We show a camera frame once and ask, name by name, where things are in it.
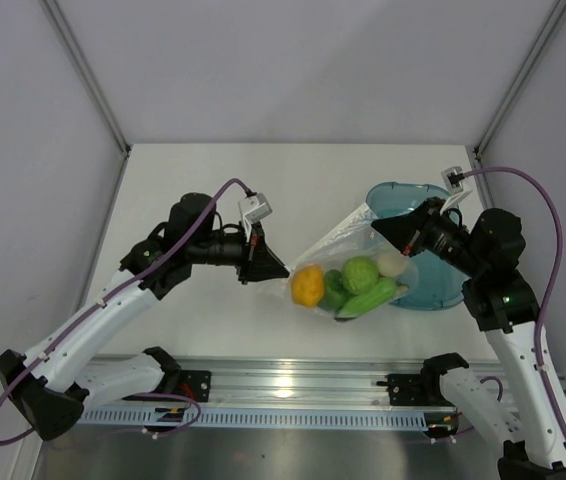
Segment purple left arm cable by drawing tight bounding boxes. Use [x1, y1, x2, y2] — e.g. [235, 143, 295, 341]
[0, 178, 254, 446]

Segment yellow lemon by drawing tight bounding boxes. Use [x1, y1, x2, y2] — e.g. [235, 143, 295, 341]
[290, 265, 325, 308]

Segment light green round squash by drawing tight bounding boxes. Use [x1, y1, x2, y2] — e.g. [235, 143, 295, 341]
[341, 256, 379, 295]

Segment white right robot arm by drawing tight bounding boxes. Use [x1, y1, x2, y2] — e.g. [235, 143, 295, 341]
[372, 197, 566, 479]

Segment green bell pepper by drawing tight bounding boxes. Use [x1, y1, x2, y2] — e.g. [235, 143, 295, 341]
[318, 269, 352, 312]

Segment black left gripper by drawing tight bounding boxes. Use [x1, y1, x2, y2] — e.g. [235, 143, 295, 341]
[188, 217, 288, 284]

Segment light green gourd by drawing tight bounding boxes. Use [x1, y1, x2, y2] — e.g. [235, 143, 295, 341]
[334, 277, 398, 322]

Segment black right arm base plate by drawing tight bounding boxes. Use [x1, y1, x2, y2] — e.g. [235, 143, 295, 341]
[376, 374, 450, 407]

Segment aluminium frame post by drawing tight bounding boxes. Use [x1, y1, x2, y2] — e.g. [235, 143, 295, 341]
[473, 0, 566, 161]
[38, 0, 131, 156]

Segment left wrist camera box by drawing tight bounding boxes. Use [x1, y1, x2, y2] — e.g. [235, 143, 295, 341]
[238, 193, 273, 226]

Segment white garlic bulb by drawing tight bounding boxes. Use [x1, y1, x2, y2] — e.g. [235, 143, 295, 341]
[375, 251, 409, 278]

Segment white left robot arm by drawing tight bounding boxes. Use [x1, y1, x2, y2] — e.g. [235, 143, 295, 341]
[0, 192, 289, 441]

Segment clear zip top bag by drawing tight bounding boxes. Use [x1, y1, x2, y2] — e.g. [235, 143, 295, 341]
[262, 204, 416, 322]

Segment left aluminium frame post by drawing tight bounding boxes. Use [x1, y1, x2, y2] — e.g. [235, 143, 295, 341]
[38, 0, 131, 156]

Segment teal plastic tray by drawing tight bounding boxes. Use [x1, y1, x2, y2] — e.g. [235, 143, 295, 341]
[366, 182, 466, 311]

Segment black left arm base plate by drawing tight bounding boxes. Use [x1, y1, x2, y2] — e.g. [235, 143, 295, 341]
[161, 370, 212, 403]

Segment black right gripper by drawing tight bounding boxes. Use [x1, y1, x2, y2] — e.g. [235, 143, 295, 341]
[372, 196, 486, 278]

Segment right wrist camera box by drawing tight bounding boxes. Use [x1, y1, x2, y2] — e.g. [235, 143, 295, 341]
[441, 166, 472, 212]

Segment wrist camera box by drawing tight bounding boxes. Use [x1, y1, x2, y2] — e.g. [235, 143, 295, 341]
[238, 193, 273, 226]
[441, 166, 472, 212]

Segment right aluminium frame post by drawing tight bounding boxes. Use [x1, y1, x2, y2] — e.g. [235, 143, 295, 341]
[473, 0, 566, 161]

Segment slotted cable duct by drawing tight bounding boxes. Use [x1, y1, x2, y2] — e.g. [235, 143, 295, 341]
[79, 405, 428, 432]

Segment aluminium mounting rail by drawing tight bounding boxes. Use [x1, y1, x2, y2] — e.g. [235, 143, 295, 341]
[77, 357, 566, 412]

